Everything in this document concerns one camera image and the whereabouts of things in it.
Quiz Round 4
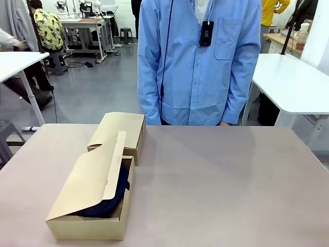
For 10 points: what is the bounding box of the grey metal stool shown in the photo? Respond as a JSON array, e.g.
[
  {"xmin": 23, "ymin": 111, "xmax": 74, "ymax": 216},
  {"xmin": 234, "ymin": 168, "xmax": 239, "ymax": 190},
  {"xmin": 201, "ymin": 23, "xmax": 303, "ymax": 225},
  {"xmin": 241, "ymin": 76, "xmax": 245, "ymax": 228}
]
[{"xmin": 45, "ymin": 51, "xmax": 69, "ymax": 77}]

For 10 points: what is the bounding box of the white table with round leg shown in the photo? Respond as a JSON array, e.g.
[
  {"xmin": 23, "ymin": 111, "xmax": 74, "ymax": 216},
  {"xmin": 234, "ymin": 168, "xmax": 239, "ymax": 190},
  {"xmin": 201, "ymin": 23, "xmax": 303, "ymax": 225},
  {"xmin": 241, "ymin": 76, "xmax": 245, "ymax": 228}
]
[{"xmin": 0, "ymin": 51, "xmax": 50, "ymax": 127}]

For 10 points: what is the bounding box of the black clip-on badge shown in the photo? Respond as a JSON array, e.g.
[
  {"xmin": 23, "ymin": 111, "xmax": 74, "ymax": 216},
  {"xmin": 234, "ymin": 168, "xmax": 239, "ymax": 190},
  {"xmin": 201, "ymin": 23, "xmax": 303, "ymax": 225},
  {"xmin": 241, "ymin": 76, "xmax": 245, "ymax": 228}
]
[{"xmin": 199, "ymin": 21, "xmax": 214, "ymax": 47}]

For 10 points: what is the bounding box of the dark plastic stool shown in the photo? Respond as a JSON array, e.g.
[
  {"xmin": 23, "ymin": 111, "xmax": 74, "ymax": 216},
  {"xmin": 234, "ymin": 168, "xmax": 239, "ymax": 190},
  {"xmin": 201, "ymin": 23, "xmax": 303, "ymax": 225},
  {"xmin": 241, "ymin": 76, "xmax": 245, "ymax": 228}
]
[{"xmin": 120, "ymin": 27, "xmax": 134, "ymax": 44}]

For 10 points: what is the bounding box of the person in white top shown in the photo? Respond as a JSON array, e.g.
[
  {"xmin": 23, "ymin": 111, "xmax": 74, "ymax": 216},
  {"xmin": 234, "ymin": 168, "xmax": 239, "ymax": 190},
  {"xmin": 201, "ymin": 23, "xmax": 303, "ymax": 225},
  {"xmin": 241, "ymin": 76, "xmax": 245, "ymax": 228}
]
[{"xmin": 0, "ymin": 27, "xmax": 54, "ymax": 111}]

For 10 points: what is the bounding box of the person's left forearm blue sleeve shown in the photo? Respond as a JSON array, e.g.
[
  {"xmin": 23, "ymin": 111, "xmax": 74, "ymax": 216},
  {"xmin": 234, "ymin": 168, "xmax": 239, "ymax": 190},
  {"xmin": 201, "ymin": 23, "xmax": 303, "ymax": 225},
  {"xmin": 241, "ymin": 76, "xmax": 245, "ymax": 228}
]
[{"xmin": 222, "ymin": 69, "xmax": 255, "ymax": 126}]

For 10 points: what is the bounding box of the person in yellow floral shirt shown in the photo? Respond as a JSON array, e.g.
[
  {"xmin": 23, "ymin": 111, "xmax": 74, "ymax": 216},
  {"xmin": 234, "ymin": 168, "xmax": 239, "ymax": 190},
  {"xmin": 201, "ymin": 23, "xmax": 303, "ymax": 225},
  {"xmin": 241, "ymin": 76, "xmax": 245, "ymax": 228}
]
[{"xmin": 30, "ymin": 0, "xmax": 64, "ymax": 54}]

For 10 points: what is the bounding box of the wooden side table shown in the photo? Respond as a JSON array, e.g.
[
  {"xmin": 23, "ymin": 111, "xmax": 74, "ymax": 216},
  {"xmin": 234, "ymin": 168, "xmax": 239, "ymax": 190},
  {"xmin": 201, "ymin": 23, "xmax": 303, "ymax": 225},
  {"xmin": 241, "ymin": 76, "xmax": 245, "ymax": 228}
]
[{"xmin": 263, "ymin": 33, "xmax": 304, "ymax": 56}]

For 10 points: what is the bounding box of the clear plastic bottle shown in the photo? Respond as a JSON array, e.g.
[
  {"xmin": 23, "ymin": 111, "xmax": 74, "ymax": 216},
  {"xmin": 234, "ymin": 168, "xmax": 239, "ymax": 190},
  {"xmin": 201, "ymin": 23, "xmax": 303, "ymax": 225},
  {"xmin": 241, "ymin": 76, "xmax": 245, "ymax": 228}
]
[{"xmin": 295, "ymin": 22, "xmax": 310, "ymax": 51}]

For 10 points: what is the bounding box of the person's right forearm blue sleeve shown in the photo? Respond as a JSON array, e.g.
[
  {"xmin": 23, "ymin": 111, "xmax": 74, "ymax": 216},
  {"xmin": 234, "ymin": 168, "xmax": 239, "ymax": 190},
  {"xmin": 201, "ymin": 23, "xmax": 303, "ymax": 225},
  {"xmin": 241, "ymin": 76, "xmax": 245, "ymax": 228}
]
[{"xmin": 137, "ymin": 64, "xmax": 163, "ymax": 126}]

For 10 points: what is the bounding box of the white table with square legs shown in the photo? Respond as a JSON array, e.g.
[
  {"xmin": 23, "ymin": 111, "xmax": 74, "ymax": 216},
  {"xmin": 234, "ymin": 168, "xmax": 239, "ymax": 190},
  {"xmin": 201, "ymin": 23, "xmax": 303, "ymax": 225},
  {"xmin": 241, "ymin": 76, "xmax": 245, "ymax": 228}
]
[{"xmin": 241, "ymin": 53, "xmax": 329, "ymax": 152}]

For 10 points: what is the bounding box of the grey plastic stool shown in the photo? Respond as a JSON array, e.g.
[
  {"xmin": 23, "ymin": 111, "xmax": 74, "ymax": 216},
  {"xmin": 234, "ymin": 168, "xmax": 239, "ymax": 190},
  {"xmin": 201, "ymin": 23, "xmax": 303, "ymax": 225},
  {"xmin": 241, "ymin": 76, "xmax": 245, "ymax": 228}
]
[{"xmin": 0, "ymin": 119, "xmax": 26, "ymax": 165}]

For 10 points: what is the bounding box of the person in blue shirt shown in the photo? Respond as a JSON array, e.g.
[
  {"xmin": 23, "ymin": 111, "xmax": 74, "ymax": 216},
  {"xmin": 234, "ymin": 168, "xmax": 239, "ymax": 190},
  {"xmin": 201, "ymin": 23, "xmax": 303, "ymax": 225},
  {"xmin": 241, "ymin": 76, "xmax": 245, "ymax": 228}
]
[{"xmin": 137, "ymin": 0, "xmax": 262, "ymax": 127}]

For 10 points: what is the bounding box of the cardboard box with lid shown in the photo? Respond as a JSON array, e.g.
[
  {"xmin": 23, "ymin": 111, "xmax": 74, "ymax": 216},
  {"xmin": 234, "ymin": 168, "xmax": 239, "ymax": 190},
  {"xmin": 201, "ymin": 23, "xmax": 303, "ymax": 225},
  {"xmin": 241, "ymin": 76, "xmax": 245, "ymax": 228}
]
[
  {"xmin": 45, "ymin": 131, "xmax": 136, "ymax": 241},
  {"xmin": 86, "ymin": 112, "xmax": 147, "ymax": 167}
]

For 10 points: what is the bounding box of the grey workbench with wooden top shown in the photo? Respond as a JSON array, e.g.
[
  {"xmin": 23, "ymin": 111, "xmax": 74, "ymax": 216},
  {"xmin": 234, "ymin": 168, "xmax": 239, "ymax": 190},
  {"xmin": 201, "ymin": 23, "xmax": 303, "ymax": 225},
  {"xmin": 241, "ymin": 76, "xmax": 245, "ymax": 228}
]
[{"xmin": 60, "ymin": 17, "xmax": 114, "ymax": 61}]

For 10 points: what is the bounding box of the person in plain yellow shirt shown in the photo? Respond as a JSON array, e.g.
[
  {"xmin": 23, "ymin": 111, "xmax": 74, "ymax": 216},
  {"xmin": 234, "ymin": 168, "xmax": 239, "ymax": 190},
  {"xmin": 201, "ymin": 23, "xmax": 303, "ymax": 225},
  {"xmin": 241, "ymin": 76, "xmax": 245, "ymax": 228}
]
[{"xmin": 261, "ymin": 0, "xmax": 291, "ymax": 28}]

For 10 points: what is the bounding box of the black cable on shirt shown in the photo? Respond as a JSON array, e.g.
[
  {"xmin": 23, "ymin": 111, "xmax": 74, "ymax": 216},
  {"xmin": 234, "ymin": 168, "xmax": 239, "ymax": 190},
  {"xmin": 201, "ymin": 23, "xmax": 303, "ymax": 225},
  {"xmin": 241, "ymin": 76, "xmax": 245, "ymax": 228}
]
[{"xmin": 156, "ymin": 0, "xmax": 175, "ymax": 109}]

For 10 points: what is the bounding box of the black tripod pole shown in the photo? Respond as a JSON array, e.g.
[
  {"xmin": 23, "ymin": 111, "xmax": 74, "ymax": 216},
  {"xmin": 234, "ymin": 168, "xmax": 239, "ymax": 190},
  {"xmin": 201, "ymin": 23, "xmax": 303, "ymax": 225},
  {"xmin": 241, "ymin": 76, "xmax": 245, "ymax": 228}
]
[
  {"xmin": 26, "ymin": 0, "xmax": 44, "ymax": 54},
  {"xmin": 281, "ymin": 0, "xmax": 300, "ymax": 55}
]

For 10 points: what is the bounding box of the navy pencil case white print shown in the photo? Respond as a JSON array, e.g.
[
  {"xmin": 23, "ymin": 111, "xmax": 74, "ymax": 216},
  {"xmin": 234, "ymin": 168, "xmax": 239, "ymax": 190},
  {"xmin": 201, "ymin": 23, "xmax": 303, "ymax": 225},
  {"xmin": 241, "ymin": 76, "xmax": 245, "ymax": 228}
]
[{"xmin": 69, "ymin": 162, "xmax": 131, "ymax": 218}]

